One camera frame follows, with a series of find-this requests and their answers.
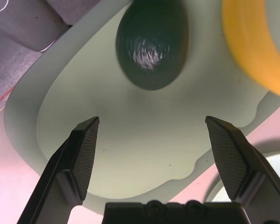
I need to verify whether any green cutting board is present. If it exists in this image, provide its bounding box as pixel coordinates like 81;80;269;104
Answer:
3;0;280;217

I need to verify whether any dark green toy avocado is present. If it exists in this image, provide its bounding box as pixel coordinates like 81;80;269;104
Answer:
115;0;190;91

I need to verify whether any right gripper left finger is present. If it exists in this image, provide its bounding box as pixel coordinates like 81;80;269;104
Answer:
18;116;100;224

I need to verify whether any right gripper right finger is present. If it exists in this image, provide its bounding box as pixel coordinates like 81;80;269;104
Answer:
204;116;280;224

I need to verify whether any yellow toy banana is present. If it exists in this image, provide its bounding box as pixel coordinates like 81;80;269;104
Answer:
221;0;280;98

